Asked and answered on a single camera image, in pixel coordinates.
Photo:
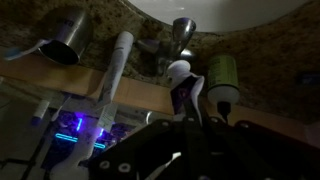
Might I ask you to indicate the tall white tube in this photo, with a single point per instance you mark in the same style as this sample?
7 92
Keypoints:
115 70

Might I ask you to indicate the chrome sink faucet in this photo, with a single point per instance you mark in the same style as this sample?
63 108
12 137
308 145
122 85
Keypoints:
166 52

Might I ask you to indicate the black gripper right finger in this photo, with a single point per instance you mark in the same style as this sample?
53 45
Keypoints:
266 154

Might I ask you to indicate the toothbrush in cup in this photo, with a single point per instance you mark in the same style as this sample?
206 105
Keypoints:
15 53

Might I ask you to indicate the white oval sink basin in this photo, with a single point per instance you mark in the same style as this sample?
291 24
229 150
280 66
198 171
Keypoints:
219 16

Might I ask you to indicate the green soap dispenser bottle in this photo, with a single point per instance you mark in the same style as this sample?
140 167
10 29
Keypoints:
223 88

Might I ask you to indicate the steel toothbrush holder cup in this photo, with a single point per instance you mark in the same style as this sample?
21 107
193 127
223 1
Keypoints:
69 31

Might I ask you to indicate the wall mirror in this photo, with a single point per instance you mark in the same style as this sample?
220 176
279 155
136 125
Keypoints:
46 134

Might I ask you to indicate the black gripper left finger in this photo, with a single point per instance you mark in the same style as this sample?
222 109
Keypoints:
139 155

